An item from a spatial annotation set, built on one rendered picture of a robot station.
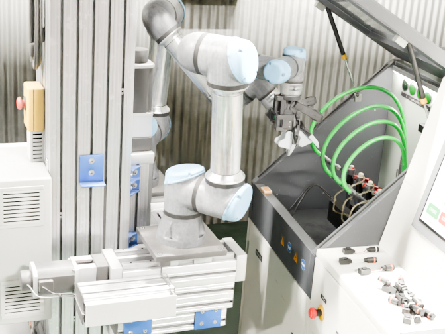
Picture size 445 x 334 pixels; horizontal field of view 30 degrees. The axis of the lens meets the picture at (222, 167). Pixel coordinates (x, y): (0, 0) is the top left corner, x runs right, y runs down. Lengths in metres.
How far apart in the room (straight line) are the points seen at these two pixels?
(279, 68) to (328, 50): 2.68
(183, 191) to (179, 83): 2.52
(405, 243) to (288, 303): 0.54
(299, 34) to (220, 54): 2.93
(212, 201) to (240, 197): 0.08
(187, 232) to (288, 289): 0.63
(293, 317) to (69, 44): 1.24
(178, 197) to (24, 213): 0.45
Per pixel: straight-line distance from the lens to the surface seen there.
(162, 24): 2.78
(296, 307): 2.91
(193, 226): 2.48
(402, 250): 2.67
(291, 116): 2.73
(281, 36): 5.08
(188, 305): 2.59
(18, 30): 4.63
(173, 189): 2.44
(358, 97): 3.33
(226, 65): 2.21
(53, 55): 2.40
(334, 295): 2.60
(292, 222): 2.96
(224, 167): 2.34
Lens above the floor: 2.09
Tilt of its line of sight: 19 degrees down
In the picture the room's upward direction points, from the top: 4 degrees clockwise
